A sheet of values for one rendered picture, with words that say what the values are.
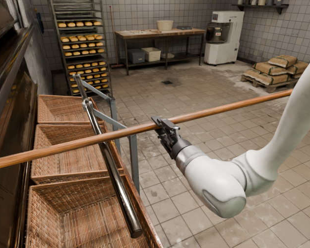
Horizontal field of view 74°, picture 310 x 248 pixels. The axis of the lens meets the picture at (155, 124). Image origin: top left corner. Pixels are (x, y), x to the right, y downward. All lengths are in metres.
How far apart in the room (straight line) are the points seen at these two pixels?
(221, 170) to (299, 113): 0.22
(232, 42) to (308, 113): 5.89
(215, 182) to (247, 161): 0.14
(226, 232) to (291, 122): 1.55
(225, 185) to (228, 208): 0.05
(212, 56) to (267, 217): 4.64
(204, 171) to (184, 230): 1.38
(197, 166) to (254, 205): 1.68
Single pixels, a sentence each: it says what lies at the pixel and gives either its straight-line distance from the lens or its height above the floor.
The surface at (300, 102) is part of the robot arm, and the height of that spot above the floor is 1.45.
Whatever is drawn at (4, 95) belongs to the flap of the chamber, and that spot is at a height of 1.41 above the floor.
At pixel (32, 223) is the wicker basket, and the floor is 0.83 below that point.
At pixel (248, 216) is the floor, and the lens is 2.12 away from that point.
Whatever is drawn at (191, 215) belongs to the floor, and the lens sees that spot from 1.98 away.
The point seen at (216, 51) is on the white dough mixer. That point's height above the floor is 0.40.
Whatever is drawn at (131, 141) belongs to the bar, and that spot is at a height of 0.89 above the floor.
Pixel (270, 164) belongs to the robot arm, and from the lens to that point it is 0.63.
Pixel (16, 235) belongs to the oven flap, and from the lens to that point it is 0.88.
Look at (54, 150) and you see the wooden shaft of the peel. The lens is 0.73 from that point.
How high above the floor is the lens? 1.61
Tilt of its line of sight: 31 degrees down
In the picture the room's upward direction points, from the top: straight up
